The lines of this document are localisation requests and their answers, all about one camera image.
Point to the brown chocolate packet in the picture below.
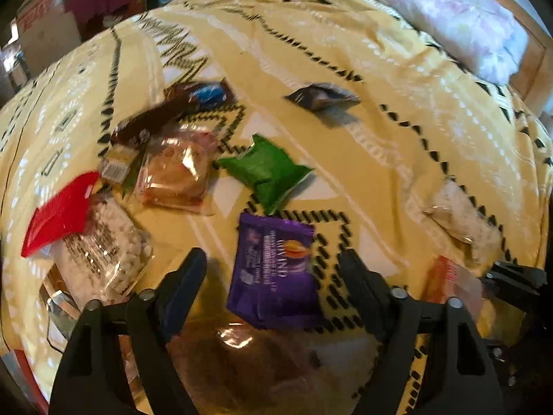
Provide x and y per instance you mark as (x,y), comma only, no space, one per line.
(203,95)

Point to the yellow barcode packet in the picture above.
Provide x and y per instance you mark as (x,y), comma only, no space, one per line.
(119,164)

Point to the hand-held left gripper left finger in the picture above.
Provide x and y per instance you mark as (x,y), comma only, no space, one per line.
(181,298)

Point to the purple snack packet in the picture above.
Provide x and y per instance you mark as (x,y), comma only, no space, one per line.
(276,272)

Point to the red snack packet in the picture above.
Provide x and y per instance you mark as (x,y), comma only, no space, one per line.
(60,216)

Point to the green snack packet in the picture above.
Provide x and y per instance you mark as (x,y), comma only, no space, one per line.
(268,173)

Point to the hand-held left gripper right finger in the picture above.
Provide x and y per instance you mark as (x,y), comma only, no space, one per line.
(363,298)

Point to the large clear bread packet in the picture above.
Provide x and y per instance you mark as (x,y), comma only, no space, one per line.
(242,367)

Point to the wooden headboard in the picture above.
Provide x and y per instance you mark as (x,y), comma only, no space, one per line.
(535,52)

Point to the orange snack packet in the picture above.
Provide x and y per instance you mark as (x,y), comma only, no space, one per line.
(453,281)

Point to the dark blue snack packet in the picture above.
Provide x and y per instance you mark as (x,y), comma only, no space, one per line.
(319,97)

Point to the pink white pillow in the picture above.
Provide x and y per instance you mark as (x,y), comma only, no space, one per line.
(453,13)

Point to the clear white candy bag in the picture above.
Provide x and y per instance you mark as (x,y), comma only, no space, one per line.
(108,250)

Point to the silver wrapper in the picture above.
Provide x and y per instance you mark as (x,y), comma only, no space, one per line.
(60,307)

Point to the plain cardboard box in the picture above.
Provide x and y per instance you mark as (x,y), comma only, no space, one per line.
(47,30)

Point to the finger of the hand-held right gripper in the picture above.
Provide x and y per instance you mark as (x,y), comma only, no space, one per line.
(518,283)
(503,363)

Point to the dark brown snack bar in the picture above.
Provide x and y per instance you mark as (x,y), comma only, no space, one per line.
(151,119)

